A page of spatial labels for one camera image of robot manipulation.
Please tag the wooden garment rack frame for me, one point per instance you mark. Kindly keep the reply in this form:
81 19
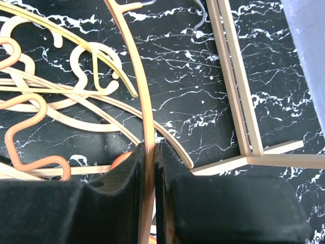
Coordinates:
239 95

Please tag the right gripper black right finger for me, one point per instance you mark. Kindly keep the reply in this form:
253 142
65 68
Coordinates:
223 209

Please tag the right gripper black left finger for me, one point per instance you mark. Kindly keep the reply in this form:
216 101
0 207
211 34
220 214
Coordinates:
107 210

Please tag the orange wavy wire hanger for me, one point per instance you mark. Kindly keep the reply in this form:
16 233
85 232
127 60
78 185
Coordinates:
19 170

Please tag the orange plastic curved hanger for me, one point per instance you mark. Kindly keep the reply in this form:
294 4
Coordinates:
117 11

